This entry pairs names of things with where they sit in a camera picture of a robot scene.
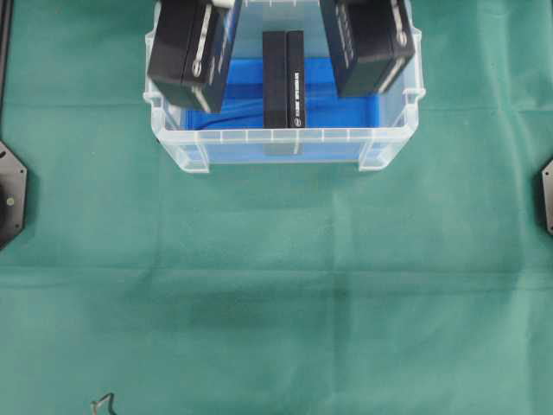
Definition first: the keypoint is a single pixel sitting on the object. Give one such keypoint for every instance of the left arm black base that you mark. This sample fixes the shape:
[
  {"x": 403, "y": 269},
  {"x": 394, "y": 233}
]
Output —
[{"x": 13, "y": 195}]

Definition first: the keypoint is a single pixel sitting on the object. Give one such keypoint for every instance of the clear plastic storage case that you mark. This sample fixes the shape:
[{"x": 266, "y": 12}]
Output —
[{"x": 368, "y": 131}]

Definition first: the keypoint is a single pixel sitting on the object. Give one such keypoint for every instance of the black camera box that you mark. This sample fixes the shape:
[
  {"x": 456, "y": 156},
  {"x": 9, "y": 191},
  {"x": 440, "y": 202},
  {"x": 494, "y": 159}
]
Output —
[
  {"x": 284, "y": 82},
  {"x": 369, "y": 42},
  {"x": 192, "y": 50}
]

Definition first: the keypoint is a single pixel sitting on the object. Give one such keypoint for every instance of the black frame rail left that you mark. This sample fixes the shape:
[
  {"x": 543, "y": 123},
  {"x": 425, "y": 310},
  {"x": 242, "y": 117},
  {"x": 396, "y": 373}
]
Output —
[{"x": 6, "y": 16}]

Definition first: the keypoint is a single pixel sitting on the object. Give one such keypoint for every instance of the blue foam insert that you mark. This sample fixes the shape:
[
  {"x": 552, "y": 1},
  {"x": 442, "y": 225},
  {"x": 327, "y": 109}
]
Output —
[{"x": 246, "y": 104}]

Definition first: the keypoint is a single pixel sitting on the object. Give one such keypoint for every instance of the green table cloth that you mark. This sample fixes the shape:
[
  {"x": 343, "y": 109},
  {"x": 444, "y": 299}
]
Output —
[{"x": 424, "y": 288}]

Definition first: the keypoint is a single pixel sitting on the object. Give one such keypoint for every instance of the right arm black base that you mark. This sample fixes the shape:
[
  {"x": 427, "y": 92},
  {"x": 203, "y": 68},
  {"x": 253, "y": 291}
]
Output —
[{"x": 547, "y": 182}]

